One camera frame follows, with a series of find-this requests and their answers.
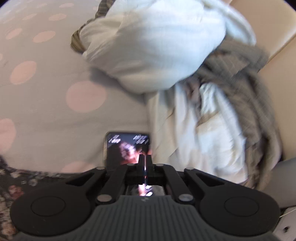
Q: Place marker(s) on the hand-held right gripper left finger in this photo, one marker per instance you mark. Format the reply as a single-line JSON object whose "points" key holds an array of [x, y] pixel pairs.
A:
{"points": [[140, 168]]}

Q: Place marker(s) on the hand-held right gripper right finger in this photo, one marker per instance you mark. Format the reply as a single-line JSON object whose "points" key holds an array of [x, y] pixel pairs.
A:
{"points": [[149, 168]]}

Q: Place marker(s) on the dark floral garment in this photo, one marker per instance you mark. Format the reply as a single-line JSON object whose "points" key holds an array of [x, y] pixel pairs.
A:
{"points": [[13, 183]]}

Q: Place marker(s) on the photo card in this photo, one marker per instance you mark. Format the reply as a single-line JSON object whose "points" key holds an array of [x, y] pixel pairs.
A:
{"points": [[124, 148]]}

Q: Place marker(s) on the white textured garment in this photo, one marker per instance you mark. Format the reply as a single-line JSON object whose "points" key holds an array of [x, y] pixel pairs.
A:
{"points": [[219, 143]]}

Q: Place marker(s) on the tan striped garment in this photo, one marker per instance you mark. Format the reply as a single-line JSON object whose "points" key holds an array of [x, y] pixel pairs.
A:
{"points": [[254, 104]]}

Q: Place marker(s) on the beige padded headboard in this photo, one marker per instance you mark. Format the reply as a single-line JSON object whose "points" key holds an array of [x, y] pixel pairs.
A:
{"points": [[277, 81]]}

